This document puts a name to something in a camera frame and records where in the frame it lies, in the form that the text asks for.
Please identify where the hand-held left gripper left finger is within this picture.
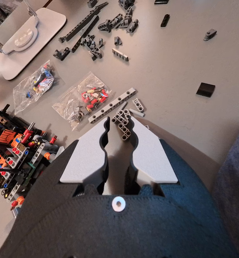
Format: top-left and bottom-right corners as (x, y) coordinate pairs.
(59, 117), (111, 191)

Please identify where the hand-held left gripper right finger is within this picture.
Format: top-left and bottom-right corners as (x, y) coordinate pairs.
(128, 116), (179, 188)

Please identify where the light grey angled lego beam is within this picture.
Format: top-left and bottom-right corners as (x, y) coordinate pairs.
(117, 121), (132, 141)
(111, 109), (131, 124)

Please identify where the light grey lego axle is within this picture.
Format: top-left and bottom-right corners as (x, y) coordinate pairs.
(116, 101), (128, 114)
(129, 108), (145, 117)

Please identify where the light grey short lego beam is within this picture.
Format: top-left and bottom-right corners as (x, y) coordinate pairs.
(132, 98), (144, 112)

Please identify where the light grey long lego beam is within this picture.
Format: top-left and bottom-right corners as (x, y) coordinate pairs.
(88, 87), (136, 124)

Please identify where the clear bag of red lego parts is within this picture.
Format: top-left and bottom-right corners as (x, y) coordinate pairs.
(52, 71), (112, 131)

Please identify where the partly built lego model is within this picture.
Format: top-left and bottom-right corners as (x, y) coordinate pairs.
(0, 104), (65, 218)

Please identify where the black curved lego slope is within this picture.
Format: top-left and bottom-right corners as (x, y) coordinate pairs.
(196, 82), (216, 98)

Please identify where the clear bag of mixed lego parts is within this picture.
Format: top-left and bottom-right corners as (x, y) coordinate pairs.
(13, 60), (58, 115)

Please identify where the dark grey studded lego plate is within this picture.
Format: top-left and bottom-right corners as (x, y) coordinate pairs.
(112, 48), (130, 62)

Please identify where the dark grey long lego beam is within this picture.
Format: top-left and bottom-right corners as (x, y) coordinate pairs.
(58, 2), (109, 43)
(71, 15), (100, 53)

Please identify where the pile of dark grey lego pieces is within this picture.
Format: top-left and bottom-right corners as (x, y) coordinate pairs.
(53, 0), (139, 61)

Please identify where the dark grey lego axle connector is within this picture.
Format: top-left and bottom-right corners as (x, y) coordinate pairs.
(203, 29), (217, 42)

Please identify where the black studded lego plate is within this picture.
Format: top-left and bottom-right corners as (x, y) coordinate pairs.
(160, 14), (170, 27)

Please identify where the blue fabric sleeve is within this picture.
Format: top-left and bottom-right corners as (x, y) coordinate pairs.
(211, 120), (239, 258)

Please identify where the white monitor stand base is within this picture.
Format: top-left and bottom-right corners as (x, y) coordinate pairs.
(0, 0), (67, 80)

